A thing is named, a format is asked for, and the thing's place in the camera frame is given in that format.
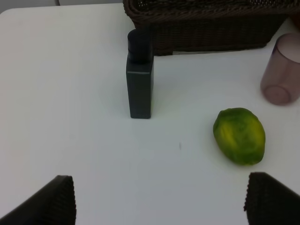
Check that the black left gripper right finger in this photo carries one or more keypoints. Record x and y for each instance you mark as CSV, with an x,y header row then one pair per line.
x,y
269,202

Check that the green citrus fruit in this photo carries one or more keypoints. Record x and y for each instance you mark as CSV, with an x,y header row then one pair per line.
x,y
240,136

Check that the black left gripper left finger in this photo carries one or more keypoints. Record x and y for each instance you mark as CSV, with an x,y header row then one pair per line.
x,y
53,204

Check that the dark brown wicker basket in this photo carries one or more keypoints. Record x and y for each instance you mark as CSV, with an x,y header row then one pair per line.
x,y
208,25

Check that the dark green pump bottle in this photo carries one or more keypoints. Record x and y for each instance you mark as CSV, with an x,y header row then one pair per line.
x,y
139,73

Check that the translucent purple plastic cup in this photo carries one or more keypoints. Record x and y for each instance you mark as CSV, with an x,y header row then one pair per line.
x,y
280,83

